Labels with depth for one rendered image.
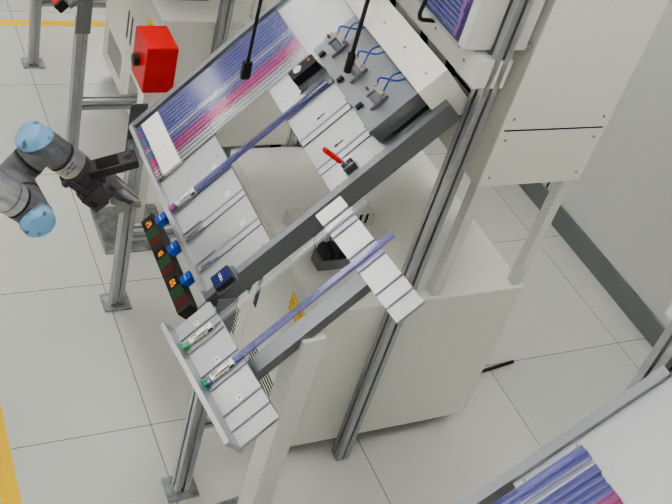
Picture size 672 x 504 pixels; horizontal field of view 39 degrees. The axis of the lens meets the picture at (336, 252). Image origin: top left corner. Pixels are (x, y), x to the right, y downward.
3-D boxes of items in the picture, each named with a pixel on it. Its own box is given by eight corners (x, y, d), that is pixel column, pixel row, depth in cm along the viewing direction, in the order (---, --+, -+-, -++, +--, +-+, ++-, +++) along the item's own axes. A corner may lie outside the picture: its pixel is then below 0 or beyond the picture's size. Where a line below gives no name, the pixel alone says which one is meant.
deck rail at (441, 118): (220, 310, 225) (204, 300, 221) (218, 304, 227) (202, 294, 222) (461, 119, 214) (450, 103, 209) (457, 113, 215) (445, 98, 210)
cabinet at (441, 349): (270, 463, 280) (318, 314, 241) (199, 296, 324) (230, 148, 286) (455, 425, 309) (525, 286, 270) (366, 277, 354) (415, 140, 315)
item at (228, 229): (215, 297, 224) (207, 292, 222) (142, 132, 267) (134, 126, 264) (277, 247, 221) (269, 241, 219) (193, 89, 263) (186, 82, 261)
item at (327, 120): (342, 204, 220) (331, 193, 216) (248, 52, 262) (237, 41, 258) (456, 113, 215) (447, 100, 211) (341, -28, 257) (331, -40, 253)
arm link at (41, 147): (6, 136, 212) (33, 110, 211) (42, 161, 220) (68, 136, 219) (15, 155, 207) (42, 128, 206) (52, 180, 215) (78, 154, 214)
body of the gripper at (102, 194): (92, 194, 233) (56, 170, 224) (117, 172, 231) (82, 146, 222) (99, 214, 228) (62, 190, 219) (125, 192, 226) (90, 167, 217)
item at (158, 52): (105, 254, 329) (128, 57, 280) (89, 210, 344) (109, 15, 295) (172, 248, 340) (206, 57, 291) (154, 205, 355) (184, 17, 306)
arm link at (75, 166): (70, 136, 219) (77, 158, 214) (84, 147, 222) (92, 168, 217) (46, 157, 220) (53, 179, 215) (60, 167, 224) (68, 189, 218)
